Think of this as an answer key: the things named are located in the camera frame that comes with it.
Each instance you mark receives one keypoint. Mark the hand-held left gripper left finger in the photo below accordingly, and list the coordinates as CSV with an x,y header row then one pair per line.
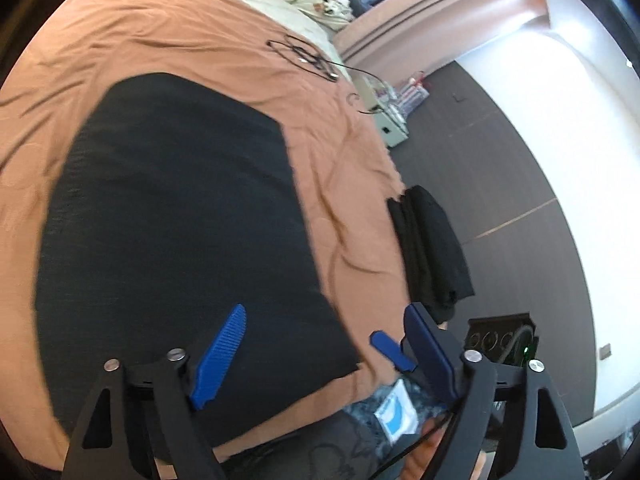
x,y
220,355

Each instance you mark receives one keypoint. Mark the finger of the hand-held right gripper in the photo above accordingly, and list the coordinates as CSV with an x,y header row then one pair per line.
x,y
390,350

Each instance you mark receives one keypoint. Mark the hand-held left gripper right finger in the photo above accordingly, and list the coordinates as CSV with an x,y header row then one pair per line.
x,y
430,350

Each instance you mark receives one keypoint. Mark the black pants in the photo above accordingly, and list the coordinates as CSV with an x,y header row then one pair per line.
x,y
175,210

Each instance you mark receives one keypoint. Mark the dark marbled rug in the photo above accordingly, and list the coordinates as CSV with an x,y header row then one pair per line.
x,y
360,410

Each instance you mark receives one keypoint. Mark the folded black clothes stack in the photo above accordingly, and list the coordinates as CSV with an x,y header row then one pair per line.
x,y
430,250

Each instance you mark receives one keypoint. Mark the orange duvet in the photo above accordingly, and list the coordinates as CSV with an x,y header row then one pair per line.
x,y
325,185

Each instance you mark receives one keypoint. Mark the white nightstand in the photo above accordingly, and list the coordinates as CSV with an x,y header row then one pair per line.
x,y
395,132

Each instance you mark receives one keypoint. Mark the pink curtain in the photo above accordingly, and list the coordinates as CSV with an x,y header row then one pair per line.
x,y
440,20

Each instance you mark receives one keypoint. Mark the black spotted white plush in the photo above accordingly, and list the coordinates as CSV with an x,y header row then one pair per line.
x,y
332,5

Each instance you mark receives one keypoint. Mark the wall outlet plate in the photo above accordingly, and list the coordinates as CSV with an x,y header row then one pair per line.
x,y
605,350

